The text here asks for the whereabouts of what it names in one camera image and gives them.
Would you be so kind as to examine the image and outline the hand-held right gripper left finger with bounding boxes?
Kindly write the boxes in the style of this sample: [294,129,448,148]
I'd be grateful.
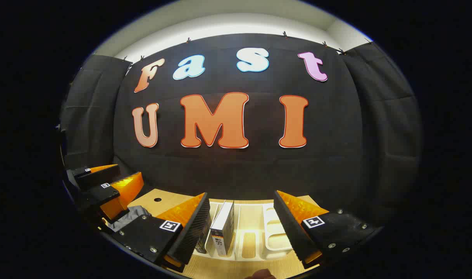
[111,192,212,272]

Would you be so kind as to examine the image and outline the cream white bookshelf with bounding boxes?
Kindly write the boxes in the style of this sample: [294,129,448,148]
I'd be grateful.
[195,198,295,261]

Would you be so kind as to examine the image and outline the grey schoolbag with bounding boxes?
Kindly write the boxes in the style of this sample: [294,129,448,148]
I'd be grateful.
[103,205,153,233]

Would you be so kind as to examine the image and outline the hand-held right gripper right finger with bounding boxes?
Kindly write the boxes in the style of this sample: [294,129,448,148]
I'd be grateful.
[274,190,380,270]

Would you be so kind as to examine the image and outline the white book with blue picture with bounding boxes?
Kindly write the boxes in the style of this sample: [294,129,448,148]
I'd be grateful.
[210,200,235,257]

